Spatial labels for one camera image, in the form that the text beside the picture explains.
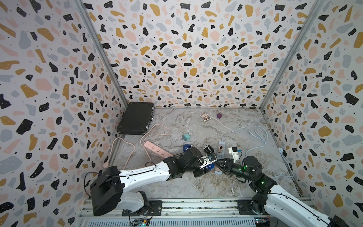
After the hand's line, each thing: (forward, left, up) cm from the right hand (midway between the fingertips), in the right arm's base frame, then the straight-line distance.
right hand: (215, 164), depth 73 cm
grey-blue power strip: (+12, -6, -13) cm, 18 cm away
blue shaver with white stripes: (+17, +16, -13) cm, 27 cm away
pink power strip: (+15, +36, -13) cm, 41 cm away
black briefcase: (+40, +56, -9) cm, 69 cm away
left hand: (+1, +3, -2) cm, 4 cm away
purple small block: (+49, -9, -16) cm, 52 cm away
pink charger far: (+15, -6, -9) cm, 18 cm away
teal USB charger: (+25, +17, -13) cm, 33 cm away
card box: (+47, +3, -14) cm, 49 cm away
